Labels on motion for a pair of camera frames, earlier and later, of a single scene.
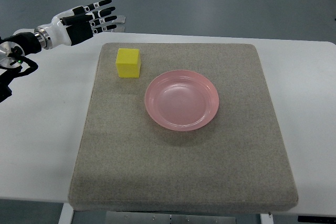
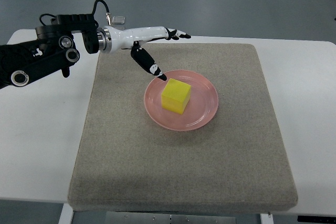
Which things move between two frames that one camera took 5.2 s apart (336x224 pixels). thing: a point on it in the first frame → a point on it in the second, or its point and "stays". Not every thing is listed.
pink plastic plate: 181,100 stays
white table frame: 66,215 stays
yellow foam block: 128,63 → 176,96
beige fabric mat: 238,162 stays
